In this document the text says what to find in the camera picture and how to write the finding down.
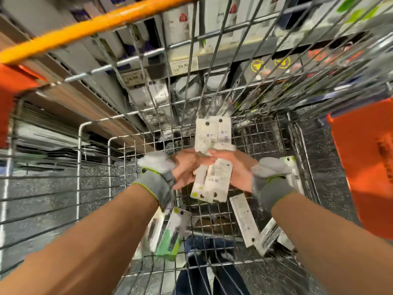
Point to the person's left hand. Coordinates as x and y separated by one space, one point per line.
185 167

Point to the person's right hand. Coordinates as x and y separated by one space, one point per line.
239 170

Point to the white carded nail clipper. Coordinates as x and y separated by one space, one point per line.
225 129
206 133
218 178
198 184

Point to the pile of packets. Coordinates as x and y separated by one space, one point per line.
244 221

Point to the person's right forearm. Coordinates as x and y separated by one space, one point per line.
338 248

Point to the person's left forearm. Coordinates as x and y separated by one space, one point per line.
67 242

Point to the person's blue jeans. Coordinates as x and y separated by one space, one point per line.
202 273

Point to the grey kitchenware shelf unit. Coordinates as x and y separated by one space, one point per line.
184 33

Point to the grey wrist tracker band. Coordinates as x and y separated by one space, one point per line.
273 184
156 178

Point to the wooden post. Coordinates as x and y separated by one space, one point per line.
73 95

